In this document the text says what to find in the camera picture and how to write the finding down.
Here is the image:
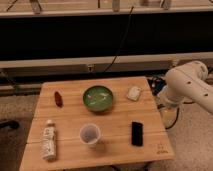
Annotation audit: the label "black object on floor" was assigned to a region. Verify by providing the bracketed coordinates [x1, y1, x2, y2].
[0, 120, 19, 129]

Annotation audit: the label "white labelled plastic bottle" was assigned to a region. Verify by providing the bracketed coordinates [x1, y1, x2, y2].
[42, 120, 56, 161]

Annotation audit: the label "clear plastic cup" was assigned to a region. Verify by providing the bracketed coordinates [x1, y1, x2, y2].
[79, 123, 101, 147]

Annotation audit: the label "black hanging cable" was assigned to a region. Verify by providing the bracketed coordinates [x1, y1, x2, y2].
[102, 5, 135, 73]

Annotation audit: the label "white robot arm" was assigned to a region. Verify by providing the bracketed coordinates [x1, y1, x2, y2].
[157, 61, 213, 129]

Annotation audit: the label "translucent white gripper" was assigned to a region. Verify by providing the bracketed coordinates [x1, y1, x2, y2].
[159, 104, 179, 129]

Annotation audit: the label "small dark red object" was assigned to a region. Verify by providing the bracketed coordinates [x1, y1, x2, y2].
[54, 91, 63, 107]

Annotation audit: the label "tangled cables beside table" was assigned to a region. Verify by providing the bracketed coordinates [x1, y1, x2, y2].
[146, 75, 168, 96]

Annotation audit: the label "green ceramic bowl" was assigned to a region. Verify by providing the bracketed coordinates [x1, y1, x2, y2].
[83, 85, 114, 112]

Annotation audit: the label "black rectangular block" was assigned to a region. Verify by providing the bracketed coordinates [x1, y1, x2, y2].
[131, 122, 143, 146]

